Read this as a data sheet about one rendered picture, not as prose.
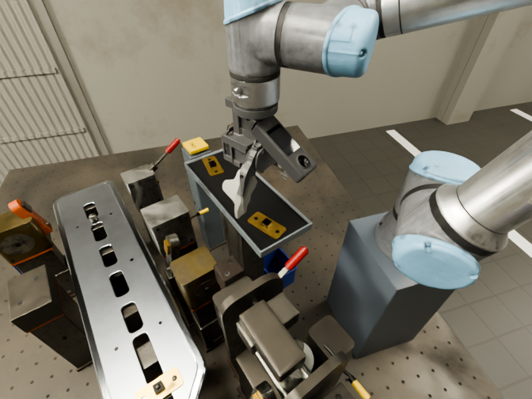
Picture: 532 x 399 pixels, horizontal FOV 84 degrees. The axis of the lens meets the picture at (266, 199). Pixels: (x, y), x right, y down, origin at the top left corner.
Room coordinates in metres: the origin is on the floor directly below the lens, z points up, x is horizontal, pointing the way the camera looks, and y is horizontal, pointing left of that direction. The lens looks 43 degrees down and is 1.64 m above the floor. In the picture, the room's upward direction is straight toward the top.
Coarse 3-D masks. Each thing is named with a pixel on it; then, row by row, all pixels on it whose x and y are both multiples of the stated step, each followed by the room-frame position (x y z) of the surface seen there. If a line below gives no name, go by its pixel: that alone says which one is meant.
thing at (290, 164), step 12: (264, 120) 0.43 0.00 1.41; (276, 120) 0.44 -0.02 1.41; (252, 132) 0.42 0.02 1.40; (264, 132) 0.41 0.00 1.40; (276, 132) 0.42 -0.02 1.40; (288, 132) 0.43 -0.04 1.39; (264, 144) 0.40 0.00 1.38; (276, 144) 0.39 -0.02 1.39; (288, 144) 0.40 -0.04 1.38; (276, 156) 0.39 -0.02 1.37; (288, 156) 0.38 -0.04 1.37; (300, 156) 0.39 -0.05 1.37; (288, 168) 0.37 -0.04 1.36; (300, 168) 0.37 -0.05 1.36; (312, 168) 0.38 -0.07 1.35; (300, 180) 0.36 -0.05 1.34
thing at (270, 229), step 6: (252, 216) 0.45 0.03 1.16; (258, 216) 0.45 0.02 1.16; (264, 216) 0.45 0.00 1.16; (252, 222) 0.43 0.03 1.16; (258, 222) 0.43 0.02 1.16; (264, 222) 0.43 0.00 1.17; (270, 222) 0.43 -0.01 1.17; (276, 222) 0.43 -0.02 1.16; (258, 228) 0.42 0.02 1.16; (264, 228) 0.42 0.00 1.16; (270, 228) 0.42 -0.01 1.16; (276, 228) 0.42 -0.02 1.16; (282, 228) 0.42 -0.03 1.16; (270, 234) 0.40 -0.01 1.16; (276, 234) 0.40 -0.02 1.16
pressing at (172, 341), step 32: (96, 192) 0.71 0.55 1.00; (64, 224) 0.57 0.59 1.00; (96, 224) 0.58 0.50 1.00; (128, 224) 0.57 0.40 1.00; (96, 256) 0.46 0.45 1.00; (128, 256) 0.46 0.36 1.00; (96, 288) 0.37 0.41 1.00; (160, 288) 0.37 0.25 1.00; (96, 320) 0.29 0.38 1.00; (160, 320) 0.29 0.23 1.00; (96, 352) 0.22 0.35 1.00; (128, 352) 0.22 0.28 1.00; (160, 352) 0.22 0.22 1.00; (192, 352) 0.22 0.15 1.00; (128, 384) 0.17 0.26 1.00; (192, 384) 0.17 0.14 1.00
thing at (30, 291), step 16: (32, 272) 0.39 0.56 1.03; (48, 272) 0.40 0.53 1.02; (16, 288) 0.35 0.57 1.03; (32, 288) 0.35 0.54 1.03; (48, 288) 0.35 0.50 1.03; (16, 304) 0.31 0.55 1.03; (32, 304) 0.31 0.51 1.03; (48, 304) 0.32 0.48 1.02; (64, 304) 0.36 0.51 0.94; (16, 320) 0.28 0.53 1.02; (32, 320) 0.29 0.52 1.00; (48, 320) 0.30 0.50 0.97; (64, 320) 0.32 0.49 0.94; (80, 320) 0.36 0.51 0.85; (48, 336) 0.29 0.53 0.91; (64, 336) 0.30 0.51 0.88; (80, 336) 0.32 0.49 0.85; (64, 352) 0.29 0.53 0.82; (80, 352) 0.30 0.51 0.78; (80, 368) 0.28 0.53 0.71
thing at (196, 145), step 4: (192, 140) 0.77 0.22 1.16; (196, 140) 0.77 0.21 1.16; (200, 140) 0.77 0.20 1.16; (184, 144) 0.75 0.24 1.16; (188, 144) 0.75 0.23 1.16; (192, 144) 0.75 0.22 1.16; (196, 144) 0.75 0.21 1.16; (200, 144) 0.75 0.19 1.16; (204, 144) 0.75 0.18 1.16; (188, 148) 0.73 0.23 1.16; (192, 148) 0.73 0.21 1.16; (196, 148) 0.73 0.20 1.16; (200, 148) 0.73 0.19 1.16; (204, 148) 0.74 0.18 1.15; (208, 148) 0.74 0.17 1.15; (188, 152) 0.72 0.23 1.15; (192, 152) 0.71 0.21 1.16; (196, 152) 0.72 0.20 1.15
